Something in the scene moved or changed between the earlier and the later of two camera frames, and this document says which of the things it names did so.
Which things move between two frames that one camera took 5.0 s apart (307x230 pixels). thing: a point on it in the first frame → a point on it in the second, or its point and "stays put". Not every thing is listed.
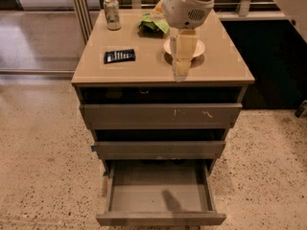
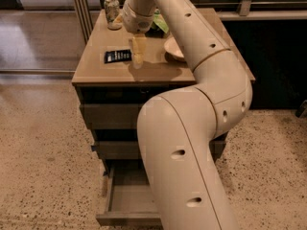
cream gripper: (184, 11) → (134, 20)
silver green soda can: (110, 6) stays put
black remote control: (119, 56) stays put
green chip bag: (149, 24) stays put
